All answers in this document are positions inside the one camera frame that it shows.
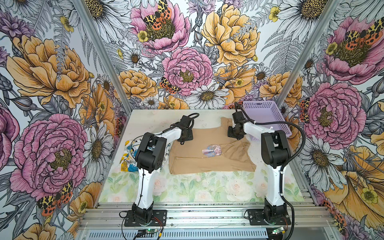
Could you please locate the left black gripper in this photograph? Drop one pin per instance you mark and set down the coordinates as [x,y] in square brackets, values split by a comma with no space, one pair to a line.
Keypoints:
[190,137]

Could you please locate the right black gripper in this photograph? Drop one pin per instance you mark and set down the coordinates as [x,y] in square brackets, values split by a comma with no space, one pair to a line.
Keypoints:
[230,134]

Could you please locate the beige garment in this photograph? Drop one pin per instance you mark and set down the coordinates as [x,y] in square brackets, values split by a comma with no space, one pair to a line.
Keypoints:
[211,150]

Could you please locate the lavender plastic basket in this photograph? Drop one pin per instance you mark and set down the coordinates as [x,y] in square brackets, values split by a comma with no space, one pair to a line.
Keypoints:
[263,112]

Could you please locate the printed white blue yellow shorts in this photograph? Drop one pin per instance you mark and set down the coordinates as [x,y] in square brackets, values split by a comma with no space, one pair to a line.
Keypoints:
[128,162]

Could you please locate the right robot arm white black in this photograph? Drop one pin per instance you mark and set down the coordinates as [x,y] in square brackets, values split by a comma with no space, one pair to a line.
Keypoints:
[275,153]

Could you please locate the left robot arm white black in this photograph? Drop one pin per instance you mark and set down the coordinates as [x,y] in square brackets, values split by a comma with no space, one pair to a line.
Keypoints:
[149,158]

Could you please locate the green circuit board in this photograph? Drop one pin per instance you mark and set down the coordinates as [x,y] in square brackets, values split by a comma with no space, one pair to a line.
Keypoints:
[149,233]

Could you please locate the aluminium mounting rail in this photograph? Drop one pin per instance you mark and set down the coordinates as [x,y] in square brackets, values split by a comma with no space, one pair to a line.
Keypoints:
[203,215]

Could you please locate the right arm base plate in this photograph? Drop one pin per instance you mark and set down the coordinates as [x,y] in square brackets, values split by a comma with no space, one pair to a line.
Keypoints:
[255,216]

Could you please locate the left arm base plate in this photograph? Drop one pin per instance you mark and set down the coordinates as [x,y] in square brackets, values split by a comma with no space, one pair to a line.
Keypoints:
[154,218]

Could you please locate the white vented cable duct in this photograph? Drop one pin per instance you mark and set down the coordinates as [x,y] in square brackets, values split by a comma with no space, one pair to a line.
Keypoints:
[181,234]

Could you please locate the right aluminium frame post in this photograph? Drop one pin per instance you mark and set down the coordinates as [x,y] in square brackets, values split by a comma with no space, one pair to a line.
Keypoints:
[323,22]

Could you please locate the aluminium frame post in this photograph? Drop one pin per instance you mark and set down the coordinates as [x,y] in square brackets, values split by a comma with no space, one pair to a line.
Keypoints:
[323,22]
[96,39]

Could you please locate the left aluminium frame post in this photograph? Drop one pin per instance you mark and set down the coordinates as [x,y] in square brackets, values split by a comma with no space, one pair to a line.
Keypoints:
[96,39]

